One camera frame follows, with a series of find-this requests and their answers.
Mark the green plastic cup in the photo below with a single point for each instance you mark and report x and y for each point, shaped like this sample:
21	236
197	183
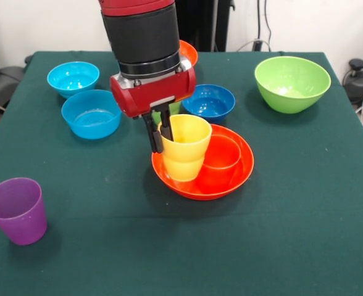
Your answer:
175	108

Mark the black power plug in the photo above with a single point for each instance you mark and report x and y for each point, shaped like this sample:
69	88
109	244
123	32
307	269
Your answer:
257	45

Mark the orange plastic cup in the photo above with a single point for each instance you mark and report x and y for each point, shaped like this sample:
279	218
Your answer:
224	169

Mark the dark blue plastic bowl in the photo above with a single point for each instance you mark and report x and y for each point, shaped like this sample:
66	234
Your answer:
212	105

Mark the grey pedestal foot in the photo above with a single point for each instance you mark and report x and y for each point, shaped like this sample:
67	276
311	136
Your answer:
5	84
362	80

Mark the dark green tablecloth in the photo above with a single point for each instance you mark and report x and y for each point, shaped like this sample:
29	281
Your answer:
181	246

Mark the orange plastic bowl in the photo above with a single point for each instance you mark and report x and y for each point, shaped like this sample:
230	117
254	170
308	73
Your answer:
189	52
231	185

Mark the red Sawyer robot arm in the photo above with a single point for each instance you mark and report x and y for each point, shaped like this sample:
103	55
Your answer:
144	37

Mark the blue ribbed plastic bowl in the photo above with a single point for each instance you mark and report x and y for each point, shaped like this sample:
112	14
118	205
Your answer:
92	123

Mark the green plastic bowl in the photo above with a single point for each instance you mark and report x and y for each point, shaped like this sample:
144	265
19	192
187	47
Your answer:
292	80

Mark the light blue plastic bowl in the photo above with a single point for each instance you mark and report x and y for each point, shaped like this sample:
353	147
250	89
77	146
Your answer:
73	77

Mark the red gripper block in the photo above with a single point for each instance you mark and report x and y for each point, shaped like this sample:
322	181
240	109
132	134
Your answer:
153	92

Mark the yellow plastic cup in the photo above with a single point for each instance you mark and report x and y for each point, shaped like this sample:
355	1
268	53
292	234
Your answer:
184	154

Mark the purple plastic cup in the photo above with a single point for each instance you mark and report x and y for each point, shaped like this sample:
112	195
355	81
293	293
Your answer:
21	222

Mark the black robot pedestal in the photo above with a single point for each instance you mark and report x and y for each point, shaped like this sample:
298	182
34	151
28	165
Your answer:
206	24

